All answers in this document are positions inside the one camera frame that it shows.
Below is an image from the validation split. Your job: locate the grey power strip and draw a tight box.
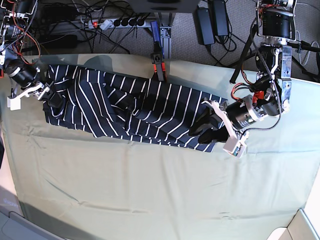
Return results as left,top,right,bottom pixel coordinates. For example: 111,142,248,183
81,17,151,31

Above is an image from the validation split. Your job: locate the navy white striped T-shirt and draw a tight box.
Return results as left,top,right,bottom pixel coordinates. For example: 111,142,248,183
43,65,223,153

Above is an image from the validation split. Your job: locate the black power adapter left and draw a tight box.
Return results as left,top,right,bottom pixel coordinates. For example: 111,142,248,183
194,7,215,46

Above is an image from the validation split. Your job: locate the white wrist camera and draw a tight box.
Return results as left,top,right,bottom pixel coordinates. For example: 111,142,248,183
6,96,21,111
223,132,249,159

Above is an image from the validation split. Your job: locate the orange black centre clamp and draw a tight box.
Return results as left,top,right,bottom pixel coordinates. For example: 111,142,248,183
150,21,167,82

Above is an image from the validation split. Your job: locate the aluminium frame post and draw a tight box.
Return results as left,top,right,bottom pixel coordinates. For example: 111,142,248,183
154,12,176,59

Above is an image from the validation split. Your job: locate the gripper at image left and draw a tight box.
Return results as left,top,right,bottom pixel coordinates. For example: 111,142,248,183
7,66,65,108

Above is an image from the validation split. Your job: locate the green table cloth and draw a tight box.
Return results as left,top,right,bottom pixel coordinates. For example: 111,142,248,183
0,53,320,240

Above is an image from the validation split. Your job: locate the black power adapter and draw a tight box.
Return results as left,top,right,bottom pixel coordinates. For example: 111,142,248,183
194,7,215,46
211,0,229,37

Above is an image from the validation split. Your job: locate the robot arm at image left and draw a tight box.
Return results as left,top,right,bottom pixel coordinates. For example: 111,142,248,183
0,0,63,111

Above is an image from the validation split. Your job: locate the black power adapter right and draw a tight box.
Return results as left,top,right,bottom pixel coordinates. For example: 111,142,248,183
211,0,229,37

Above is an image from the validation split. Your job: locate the grey bin corner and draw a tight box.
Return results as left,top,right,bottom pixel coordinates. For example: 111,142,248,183
0,212,63,240

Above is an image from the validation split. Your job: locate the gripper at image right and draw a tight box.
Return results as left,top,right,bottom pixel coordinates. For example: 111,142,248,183
188,94,268,144

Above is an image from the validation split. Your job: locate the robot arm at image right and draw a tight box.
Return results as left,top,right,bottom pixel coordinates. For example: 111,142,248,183
188,0,297,144

